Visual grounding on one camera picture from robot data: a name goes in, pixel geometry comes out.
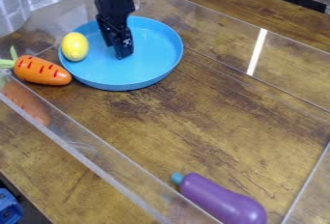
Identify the yellow toy lemon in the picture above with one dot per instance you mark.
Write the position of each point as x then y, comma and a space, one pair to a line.
76, 46

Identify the blue round tray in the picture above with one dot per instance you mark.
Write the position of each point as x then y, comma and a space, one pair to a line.
158, 52

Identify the orange toy carrot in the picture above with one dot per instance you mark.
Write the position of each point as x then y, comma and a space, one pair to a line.
37, 70

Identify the blue object at corner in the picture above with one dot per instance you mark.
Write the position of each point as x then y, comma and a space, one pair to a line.
11, 211

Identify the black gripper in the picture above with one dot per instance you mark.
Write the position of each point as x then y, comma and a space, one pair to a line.
113, 16

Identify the purple toy eggplant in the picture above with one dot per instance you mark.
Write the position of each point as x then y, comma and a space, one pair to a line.
230, 207

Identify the clear acrylic enclosure wall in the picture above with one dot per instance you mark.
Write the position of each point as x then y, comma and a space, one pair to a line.
241, 115

